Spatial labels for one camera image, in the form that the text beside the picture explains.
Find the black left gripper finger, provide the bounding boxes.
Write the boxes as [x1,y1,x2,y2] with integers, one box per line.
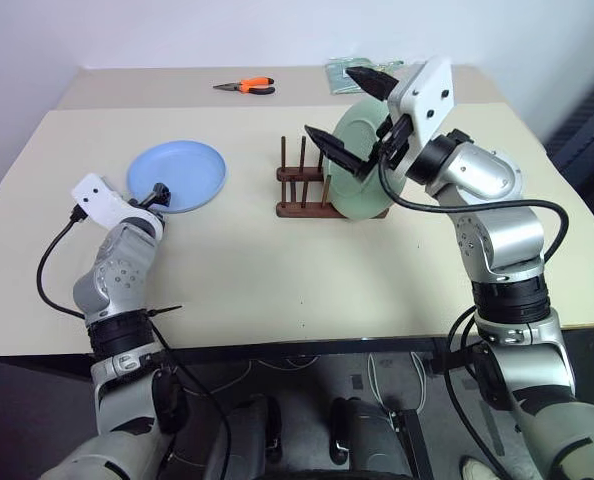
[143,182,173,209]

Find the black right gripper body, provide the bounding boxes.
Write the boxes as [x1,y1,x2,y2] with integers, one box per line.
[354,113,419,177]

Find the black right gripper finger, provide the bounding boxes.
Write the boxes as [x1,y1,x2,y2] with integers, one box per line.
[303,124,374,179]
[345,65,399,101]

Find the blue plate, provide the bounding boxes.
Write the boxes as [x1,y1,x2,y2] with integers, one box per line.
[126,141,228,215]

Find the green plate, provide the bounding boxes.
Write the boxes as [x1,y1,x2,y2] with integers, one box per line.
[325,98,408,221]

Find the wooden dish rack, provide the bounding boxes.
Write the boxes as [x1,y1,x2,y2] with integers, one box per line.
[275,134,391,220]

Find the black zip tie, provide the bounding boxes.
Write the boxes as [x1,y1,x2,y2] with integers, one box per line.
[145,304,184,319]

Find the dark rounded robot foot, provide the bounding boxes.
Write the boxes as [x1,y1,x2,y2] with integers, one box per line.
[329,397,418,480]
[169,394,284,480]

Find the black metal table leg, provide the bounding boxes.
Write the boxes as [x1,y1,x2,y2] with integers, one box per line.
[386,407,436,480]

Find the white shoe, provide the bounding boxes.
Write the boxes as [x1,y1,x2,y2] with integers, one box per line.
[459,455,503,480]

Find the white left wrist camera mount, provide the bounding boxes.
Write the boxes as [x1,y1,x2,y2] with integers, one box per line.
[70,173,151,230]

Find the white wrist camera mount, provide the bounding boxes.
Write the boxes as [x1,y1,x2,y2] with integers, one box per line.
[386,55,456,181]
[70,173,151,230]

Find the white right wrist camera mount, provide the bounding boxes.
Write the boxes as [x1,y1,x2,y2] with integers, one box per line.
[386,55,456,181]

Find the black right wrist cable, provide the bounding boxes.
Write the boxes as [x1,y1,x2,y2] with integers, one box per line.
[376,144,571,266]

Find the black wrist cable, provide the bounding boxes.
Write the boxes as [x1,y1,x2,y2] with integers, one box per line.
[376,144,571,266]
[35,206,91,319]

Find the orange handled pliers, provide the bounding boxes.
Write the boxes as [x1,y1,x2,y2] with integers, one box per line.
[212,76,277,96]

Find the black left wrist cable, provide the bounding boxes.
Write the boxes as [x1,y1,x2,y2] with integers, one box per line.
[35,206,91,319]

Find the black left shoulder cable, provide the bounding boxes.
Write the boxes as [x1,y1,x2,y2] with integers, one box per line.
[149,322,234,480]

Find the black shoulder cable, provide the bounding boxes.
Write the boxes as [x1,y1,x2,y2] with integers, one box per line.
[444,307,511,480]
[149,322,234,480]

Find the white floor cable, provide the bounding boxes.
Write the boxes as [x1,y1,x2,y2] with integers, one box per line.
[366,352,428,417]

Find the black right shoulder cable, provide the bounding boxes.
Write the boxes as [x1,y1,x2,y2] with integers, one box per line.
[444,307,511,480]

